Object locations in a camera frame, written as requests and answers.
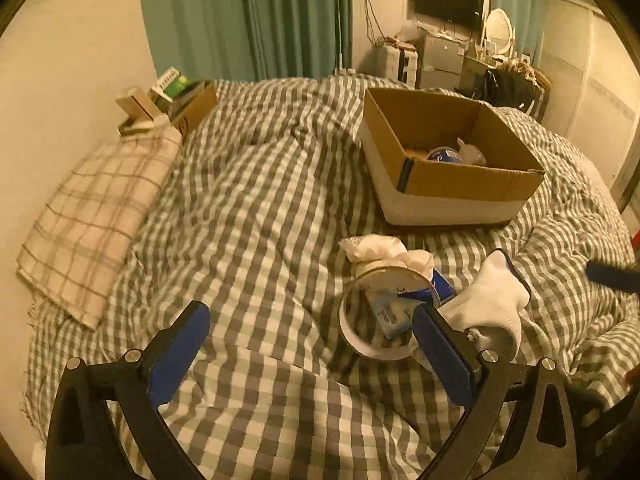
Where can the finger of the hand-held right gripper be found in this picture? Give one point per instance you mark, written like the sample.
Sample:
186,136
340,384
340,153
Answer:
615,276

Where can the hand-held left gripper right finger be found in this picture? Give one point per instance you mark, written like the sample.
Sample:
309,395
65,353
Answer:
442,357

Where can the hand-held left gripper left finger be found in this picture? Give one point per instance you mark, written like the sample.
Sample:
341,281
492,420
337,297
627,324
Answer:
179,347

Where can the white work glove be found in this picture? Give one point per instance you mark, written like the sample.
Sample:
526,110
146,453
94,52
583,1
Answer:
495,297

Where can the clear tape roll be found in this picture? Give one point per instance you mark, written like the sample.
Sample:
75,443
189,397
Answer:
350,332

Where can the large cardboard box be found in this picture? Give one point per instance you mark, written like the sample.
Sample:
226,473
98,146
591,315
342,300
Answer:
430,195

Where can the blue packet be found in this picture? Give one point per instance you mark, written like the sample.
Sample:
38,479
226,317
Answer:
400,312

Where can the crumpled white sock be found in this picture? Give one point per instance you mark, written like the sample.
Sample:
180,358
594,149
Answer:
382,251

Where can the beige plaid pillow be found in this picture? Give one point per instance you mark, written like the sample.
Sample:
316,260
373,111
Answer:
95,215

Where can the grey checked duvet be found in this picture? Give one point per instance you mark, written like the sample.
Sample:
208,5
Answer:
260,210

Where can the small white cloth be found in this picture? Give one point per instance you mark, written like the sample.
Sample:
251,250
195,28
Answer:
472,152

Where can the round blue tin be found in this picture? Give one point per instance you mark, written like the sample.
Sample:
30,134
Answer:
445,155

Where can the dark bag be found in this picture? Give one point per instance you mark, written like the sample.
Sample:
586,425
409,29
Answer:
505,87

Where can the small wooden box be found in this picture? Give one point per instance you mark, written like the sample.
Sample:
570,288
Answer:
137,110

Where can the small cardboard box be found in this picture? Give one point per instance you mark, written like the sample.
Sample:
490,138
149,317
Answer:
196,106

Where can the green packet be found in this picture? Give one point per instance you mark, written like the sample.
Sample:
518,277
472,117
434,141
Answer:
176,86

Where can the white oval mirror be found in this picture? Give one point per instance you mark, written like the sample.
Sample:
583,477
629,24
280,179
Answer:
500,30

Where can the grey mini fridge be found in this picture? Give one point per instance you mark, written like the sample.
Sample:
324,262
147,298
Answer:
440,57

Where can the white suitcase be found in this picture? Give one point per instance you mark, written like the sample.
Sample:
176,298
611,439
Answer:
397,62

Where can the green curtain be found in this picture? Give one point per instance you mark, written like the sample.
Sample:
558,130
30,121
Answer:
250,17

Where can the black wall television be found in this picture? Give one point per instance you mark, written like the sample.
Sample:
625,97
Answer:
448,1

